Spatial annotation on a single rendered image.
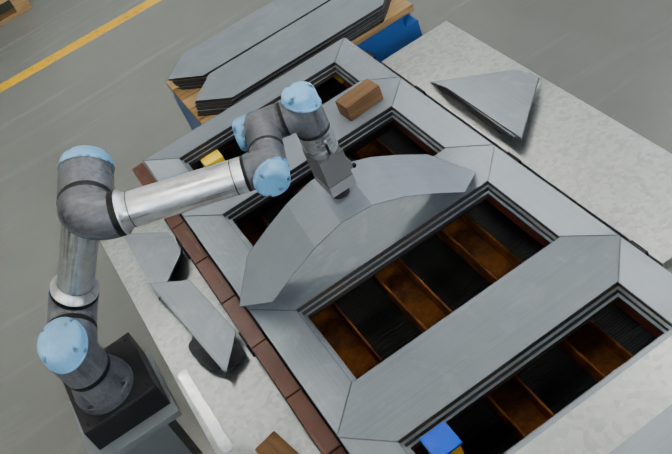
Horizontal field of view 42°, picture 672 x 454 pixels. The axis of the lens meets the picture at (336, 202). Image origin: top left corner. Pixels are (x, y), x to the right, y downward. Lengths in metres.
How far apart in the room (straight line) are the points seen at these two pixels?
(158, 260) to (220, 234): 0.30
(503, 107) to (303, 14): 0.88
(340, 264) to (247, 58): 1.04
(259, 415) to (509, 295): 0.66
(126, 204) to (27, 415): 1.85
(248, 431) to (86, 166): 0.72
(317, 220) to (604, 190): 0.71
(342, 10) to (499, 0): 1.52
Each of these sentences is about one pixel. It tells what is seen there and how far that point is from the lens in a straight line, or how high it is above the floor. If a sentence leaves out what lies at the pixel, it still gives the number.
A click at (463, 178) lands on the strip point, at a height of 0.89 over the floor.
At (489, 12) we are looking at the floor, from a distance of 4.30.
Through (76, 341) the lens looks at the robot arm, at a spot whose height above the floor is 0.99.
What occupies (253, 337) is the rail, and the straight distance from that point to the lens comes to 2.09.
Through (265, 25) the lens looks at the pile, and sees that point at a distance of 3.07.
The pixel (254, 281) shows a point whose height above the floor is 0.90.
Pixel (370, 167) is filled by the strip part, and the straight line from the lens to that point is 2.08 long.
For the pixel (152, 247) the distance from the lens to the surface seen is 2.63.
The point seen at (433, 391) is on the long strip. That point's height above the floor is 0.85.
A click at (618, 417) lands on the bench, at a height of 1.05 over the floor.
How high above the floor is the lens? 2.34
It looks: 41 degrees down
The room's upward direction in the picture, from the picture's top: 24 degrees counter-clockwise
